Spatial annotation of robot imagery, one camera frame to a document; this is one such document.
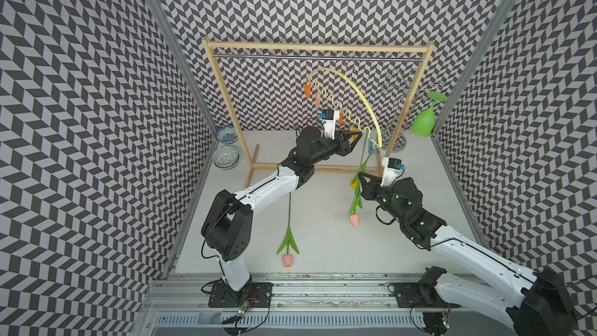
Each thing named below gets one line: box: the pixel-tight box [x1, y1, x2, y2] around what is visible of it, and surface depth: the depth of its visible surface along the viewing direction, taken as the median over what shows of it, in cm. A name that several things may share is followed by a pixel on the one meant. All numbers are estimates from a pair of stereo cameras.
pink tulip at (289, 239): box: [276, 192, 300, 269], surface depth 85 cm
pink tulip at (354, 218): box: [348, 174, 364, 228], surface depth 77 cm
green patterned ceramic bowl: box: [212, 146, 241, 171], surface depth 107 cm
